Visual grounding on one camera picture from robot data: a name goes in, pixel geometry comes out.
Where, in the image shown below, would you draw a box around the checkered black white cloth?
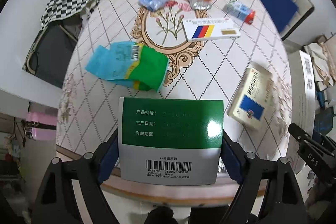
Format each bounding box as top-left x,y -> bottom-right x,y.
40,0 -> 100,31

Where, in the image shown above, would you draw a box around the cyan green snack bag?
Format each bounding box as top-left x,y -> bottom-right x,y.
85,42 -> 169,91

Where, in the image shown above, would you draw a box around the patterned tablecloth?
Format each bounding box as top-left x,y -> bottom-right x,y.
56,0 -> 291,160

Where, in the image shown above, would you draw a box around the silver foil wrapper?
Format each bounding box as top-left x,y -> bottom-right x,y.
188,0 -> 212,10

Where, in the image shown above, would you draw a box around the green white medicine box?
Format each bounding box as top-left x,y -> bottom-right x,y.
118,97 -> 224,186

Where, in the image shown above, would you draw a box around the pink suitcase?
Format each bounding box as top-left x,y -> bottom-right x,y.
22,112 -> 58,141

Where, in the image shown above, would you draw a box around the white box with qr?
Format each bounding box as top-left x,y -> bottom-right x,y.
286,50 -> 316,175

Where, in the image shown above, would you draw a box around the red blue milk carton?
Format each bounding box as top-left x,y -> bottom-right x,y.
224,0 -> 255,25

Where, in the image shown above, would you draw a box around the cream blue medicine box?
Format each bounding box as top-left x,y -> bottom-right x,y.
228,62 -> 273,130

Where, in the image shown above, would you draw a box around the blue white plastic wrapper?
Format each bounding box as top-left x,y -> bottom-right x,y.
138,0 -> 169,12

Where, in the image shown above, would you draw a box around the white box coloured stripes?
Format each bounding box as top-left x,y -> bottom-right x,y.
182,18 -> 241,42

